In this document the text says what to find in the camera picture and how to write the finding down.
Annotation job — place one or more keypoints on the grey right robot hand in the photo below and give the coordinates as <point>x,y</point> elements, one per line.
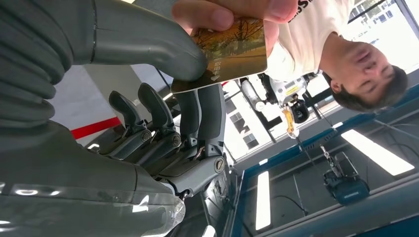
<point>75,183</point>

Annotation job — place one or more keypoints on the long ceiling light panel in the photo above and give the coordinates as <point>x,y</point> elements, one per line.
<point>263,199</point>
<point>376,152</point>

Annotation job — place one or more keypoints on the blue electric hoist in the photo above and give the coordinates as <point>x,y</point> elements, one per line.
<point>347,186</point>

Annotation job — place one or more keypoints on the person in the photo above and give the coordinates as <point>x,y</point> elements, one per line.
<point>356,65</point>

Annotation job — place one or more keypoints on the ribbed grey right arm sleeve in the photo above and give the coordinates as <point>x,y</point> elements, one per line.
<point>29,65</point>

